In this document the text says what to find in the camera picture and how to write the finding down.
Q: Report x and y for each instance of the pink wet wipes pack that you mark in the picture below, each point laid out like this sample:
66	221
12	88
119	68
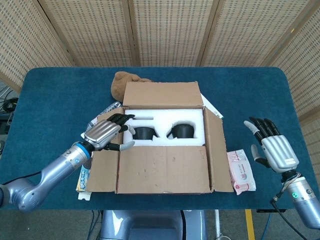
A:
241	172

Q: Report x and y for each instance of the black flat bar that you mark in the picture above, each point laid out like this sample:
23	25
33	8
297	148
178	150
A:
265	210

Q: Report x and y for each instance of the clear plastic water bottle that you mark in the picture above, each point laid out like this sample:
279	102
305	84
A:
111	108

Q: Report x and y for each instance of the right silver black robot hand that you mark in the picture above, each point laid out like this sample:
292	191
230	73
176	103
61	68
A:
280	152

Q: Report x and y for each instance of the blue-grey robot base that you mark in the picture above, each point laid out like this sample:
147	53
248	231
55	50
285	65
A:
150	225

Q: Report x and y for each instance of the brown capybara plush toy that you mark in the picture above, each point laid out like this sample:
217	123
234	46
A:
118	85

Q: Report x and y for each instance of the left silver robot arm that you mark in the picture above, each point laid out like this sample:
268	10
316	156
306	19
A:
50	175

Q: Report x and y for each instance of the white green paper box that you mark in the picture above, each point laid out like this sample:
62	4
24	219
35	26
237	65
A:
212	107

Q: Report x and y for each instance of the blue cookie box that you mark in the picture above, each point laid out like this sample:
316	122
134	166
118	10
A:
83	181

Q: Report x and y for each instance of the black plastic cup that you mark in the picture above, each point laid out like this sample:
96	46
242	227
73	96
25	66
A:
143	133
182	131

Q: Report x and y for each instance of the silver metal pole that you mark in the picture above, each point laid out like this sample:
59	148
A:
217	222

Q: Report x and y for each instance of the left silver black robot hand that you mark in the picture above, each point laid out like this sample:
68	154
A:
102	132

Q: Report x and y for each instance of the red-topped cardboard box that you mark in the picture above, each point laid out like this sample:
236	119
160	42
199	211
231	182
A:
162	170

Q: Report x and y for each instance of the woven bamboo folding screen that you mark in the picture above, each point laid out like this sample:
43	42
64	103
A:
170	32

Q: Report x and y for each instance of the white foam insert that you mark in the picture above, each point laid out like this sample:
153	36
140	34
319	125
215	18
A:
165	116

